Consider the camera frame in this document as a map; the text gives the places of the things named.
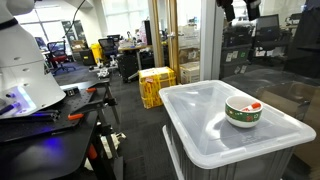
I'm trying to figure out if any red marker pen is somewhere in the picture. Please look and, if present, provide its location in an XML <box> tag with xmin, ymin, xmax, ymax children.
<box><xmin>241</xmin><ymin>102</ymin><xmax>261</xmax><ymax>111</ymax></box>

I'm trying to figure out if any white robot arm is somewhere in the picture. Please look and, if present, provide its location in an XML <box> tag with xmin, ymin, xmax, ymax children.
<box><xmin>0</xmin><ymin>0</ymin><xmax>66</xmax><ymax>119</ymax></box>

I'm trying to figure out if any white green ceramic cup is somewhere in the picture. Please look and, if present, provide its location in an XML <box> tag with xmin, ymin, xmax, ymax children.
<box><xmin>225</xmin><ymin>95</ymin><xmax>263</xmax><ymax>128</ymax></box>

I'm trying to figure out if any red office chair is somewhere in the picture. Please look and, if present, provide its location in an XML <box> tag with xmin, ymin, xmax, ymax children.
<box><xmin>47</xmin><ymin>40</ymin><xmax>75</xmax><ymax>75</ymax></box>

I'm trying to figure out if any black optical breadboard table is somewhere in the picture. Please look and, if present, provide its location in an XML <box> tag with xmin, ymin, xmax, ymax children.
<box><xmin>0</xmin><ymin>78</ymin><xmax>116</xmax><ymax>180</ymax></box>

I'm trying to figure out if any grey plastic storage bin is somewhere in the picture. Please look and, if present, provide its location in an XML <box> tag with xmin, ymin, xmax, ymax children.
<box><xmin>162</xmin><ymin>124</ymin><xmax>296</xmax><ymax>180</ymax></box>

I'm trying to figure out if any yellow strapped box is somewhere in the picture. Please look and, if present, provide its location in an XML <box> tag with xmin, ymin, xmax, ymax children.
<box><xmin>138</xmin><ymin>67</ymin><xmax>176</xmax><ymax>109</ymax></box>

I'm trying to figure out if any orange handled clamp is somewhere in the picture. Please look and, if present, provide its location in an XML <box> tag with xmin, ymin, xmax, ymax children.
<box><xmin>68</xmin><ymin>88</ymin><xmax>117</xmax><ymax>122</ymax></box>

